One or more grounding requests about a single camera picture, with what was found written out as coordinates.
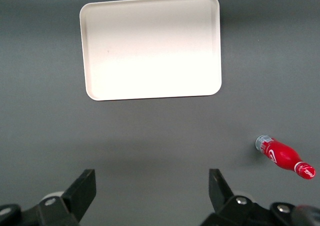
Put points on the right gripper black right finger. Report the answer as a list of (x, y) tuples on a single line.
[(221, 193)]

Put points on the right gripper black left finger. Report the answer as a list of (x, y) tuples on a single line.
[(81, 193)]

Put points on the red coke bottle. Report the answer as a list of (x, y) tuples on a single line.
[(282, 154)]

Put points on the white rectangular plastic tray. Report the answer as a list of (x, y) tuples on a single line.
[(150, 51)]

